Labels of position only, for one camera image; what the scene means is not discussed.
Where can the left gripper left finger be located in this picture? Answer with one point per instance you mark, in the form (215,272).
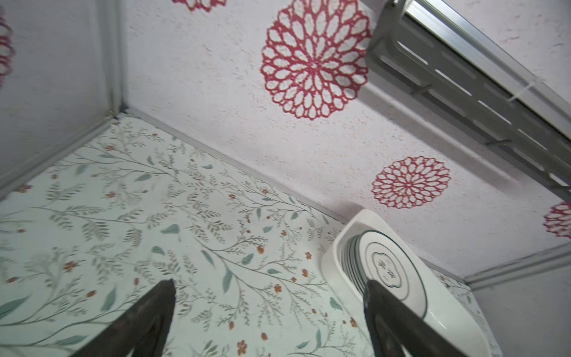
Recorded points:
(142,330)

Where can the white plastic bin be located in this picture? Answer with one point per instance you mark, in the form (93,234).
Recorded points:
(445,313)

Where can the grey slotted wall shelf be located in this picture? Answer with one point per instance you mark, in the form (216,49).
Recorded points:
(433,55)

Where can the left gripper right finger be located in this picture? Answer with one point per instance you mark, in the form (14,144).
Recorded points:
(396,330)

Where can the green clover plate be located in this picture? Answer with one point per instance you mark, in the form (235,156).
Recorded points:
(354,267)

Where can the green rim lettered plate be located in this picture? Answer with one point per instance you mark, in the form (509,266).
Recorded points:
(347,265)
(357,259)

